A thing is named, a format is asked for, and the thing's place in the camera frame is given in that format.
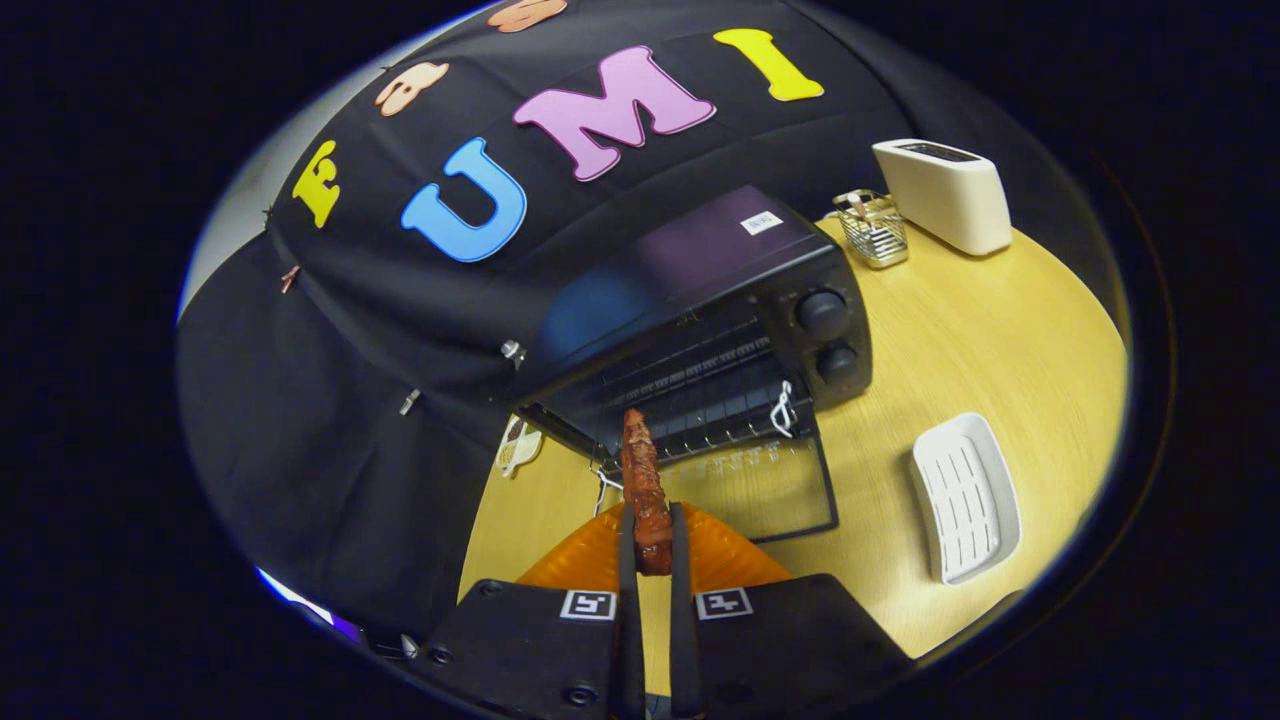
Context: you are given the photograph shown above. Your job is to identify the brown steak piece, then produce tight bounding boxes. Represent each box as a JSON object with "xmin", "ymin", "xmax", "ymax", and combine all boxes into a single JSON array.
[{"xmin": 620, "ymin": 408, "xmax": 675, "ymax": 577}]

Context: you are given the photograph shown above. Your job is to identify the white toaster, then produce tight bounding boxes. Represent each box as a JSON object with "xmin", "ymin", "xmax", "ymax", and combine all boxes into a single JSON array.
[{"xmin": 872, "ymin": 139, "xmax": 1013, "ymax": 257}]

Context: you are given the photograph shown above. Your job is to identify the black toaster oven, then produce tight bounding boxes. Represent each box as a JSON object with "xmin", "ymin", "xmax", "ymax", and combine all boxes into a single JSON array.
[{"xmin": 505, "ymin": 185, "xmax": 874, "ymax": 544}]

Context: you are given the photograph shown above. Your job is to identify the metal wire basket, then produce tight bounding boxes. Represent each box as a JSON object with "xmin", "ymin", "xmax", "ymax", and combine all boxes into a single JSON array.
[{"xmin": 832, "ymin": 189, "xmax": 910, "ymax": 270}]

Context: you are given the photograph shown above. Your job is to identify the white divided spice dish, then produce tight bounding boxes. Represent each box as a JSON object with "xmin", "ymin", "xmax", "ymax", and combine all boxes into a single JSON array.
[{"xmin": 496, "ymin": 415, "xmax": 544, "ymax": 478}]

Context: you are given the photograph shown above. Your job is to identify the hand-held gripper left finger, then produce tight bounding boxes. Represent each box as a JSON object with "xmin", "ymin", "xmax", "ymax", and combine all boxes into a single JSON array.
[{"xmin": 415, "ymin": 503, "xmax": 646, "ymax": 720}]

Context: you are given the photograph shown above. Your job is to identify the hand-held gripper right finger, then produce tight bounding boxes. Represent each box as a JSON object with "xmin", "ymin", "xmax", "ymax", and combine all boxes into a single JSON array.
[{"xmin": 668, "ymin": 502, "xmax": 913, "ymax": 720}]

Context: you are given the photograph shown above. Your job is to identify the white ribbed tray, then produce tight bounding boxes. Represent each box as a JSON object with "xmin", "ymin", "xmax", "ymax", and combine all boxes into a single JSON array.
[{"xmin": 910, "ymin": 412, "xmax": 1022, "ymax": 586}]

